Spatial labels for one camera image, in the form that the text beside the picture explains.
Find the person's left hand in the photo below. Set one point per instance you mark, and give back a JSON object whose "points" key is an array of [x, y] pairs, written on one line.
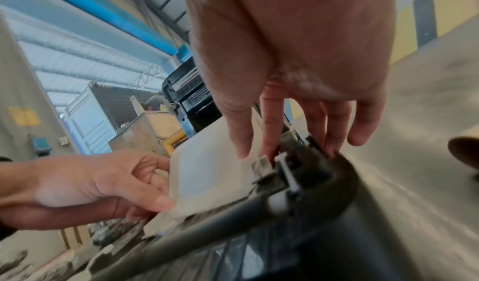
{"points": [[82, 185]]}

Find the person's right hand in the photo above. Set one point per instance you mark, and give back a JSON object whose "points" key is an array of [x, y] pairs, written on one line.
{"points": [[307, 37]]}

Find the white plastic printer panel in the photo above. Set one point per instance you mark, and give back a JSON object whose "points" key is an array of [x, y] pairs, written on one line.
{"points": [[209, 167]]}

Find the person's left forearm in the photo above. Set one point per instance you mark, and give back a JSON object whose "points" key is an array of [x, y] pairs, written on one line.
{"points": [[13, 191]]}

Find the grey shipping container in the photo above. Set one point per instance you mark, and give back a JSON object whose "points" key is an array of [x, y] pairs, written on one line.
{"points": [[93, 117]]}

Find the pile of grey scrap parts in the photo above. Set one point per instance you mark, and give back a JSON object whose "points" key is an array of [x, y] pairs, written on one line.
{"points": [[56, 262]]}

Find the wooden crate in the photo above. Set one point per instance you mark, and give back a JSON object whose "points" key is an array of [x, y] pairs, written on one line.
{"points": [[149, 129]]}

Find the yellow pipe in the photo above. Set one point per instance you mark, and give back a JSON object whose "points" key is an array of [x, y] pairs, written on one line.
{"points": [[174, 143]]}

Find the black printer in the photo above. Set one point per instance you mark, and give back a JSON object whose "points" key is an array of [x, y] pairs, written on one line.
{"points": [[187, 96]]}

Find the white plastic clip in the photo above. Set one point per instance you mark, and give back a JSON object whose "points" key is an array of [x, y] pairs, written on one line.
{"points": [[286, 170]]}

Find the blue steel beam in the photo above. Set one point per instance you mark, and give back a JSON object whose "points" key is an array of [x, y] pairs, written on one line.
{"points": [[112, 10]]}

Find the dark printer body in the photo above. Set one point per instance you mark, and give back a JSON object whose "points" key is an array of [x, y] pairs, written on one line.
{"points": [[299, 229]]}

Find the brown shoe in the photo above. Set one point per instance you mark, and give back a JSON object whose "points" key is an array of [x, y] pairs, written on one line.
{"points": [[466, 152]]}

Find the blue wall box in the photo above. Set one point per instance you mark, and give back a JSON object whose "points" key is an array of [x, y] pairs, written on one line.
{"points": [[40, 146]]}

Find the yellow wall sign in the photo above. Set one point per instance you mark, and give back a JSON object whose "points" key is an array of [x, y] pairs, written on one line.
{"points": [[24, 116]]}

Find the yellow black striped post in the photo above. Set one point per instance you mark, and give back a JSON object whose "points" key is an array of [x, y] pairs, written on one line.
{"points": [[419, 16]]}

